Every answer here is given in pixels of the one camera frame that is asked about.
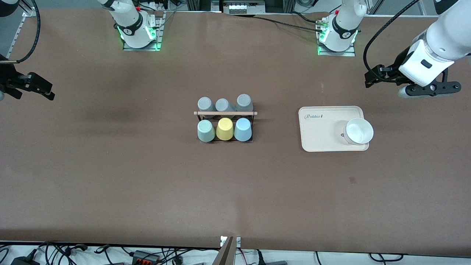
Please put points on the black power adapter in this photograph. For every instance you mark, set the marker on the black power adapter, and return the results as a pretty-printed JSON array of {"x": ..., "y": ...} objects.
[{"x": 24, "y": 261}]

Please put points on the white bowl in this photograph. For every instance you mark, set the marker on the white bowl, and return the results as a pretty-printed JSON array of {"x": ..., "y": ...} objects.
[{"x": 358, "y": 130}]

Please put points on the light blue cup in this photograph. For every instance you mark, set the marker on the light blue cup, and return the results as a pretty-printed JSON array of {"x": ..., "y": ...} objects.
[{"x": 242, "y": 130}]

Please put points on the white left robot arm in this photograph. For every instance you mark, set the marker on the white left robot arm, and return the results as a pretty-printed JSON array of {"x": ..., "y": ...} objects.
[{"x": 450, "y": 36}]

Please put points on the yellow cup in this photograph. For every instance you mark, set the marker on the yellow cup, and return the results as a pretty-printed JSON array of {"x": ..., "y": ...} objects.
[{"x": 223, "y": 130}]

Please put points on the beige tray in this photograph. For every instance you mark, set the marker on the beige tray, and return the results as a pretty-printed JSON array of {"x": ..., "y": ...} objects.
[{"x": 327, "y": 129}]

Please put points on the grey cup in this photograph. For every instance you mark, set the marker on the grey cup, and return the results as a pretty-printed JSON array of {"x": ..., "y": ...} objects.
[
  {"x": 222, "y": 105},
  {"x": 244, "y": 101},
  {"x": 205, "y": 103}
]

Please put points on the black power strip orange switches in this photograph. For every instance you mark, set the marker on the black power strip orange switches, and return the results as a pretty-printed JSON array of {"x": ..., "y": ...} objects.
[{"x": 145, "y": 257}]

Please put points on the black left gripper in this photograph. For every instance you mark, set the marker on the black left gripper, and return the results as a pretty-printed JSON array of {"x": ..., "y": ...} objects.
[{"x": 394, "y": 71}]

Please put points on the aluminium table rail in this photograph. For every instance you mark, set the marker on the aluminium table rail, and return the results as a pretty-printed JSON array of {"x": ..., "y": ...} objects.
[{"x": 14, "y": 38}]

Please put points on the pale green cup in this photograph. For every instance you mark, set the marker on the pale green cup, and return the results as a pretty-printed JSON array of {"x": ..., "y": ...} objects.
[{"x": 206, "y": 131}]

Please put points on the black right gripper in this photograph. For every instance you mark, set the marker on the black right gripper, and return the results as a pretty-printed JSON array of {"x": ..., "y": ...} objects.
[{"x": 8, "y": 78}]

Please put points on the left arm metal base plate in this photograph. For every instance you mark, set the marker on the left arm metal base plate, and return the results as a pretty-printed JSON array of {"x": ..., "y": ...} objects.
[{"x": 349, "y": 53}]

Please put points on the grey camera stand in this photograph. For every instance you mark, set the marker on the grey camera stand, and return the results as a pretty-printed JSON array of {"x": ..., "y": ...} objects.
[{"x": 225, "y": 255}]

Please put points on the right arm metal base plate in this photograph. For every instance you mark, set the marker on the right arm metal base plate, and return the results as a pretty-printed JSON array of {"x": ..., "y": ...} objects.
[{"x": 159, "y": 33}]

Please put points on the white socket strip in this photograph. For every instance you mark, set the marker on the white socket strip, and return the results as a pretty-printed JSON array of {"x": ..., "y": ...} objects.
[{"x": 237, "y": 8}]

